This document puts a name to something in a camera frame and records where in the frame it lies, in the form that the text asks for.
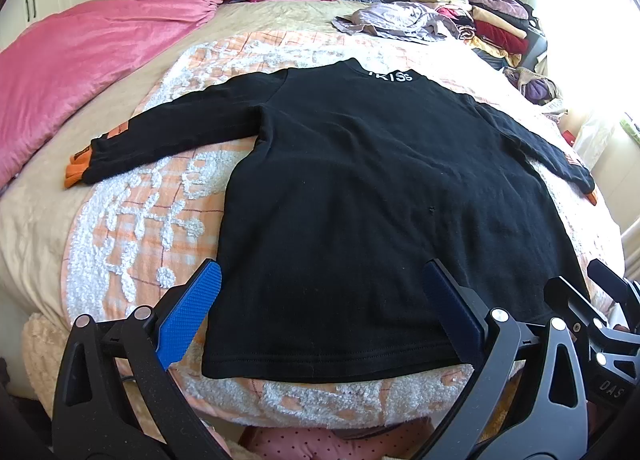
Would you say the black long-sleeve shirt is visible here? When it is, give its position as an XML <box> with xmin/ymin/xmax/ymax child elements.
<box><xmin>63</xmin><ymin>57</ymin><xmax>599</xmax><ymax>384</ymax></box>

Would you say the pink velvet blanket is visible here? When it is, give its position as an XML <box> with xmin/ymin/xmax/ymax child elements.
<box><xmin>1</xmin><ymin>0</ymin><xmax>224</xmax><ymax>185</ymax></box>

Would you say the bag with purple clothes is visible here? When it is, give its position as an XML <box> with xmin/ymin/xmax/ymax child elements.
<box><xmin>503</xmin><ymin>67</ymin><xmax>561</xmax><ymax>106</ymax></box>

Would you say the beige bed sheet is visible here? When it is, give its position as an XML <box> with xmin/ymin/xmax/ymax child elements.
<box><xmin>1</xmin><ymin>2</ymin><xmax>486</xmax><ymax>324</ymax></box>

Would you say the pile of folded clothes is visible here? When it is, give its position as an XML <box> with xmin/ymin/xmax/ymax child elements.
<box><xmin>411</xmin><ymin>0</ymin><xmax>548</xmax><ymax>70</ymax></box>

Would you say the crumpled lilac garment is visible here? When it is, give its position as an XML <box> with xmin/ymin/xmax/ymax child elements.
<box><xmin>331</xmin><ymin>2</ymin><xmax>460</xmax><ymax>44</ymax></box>

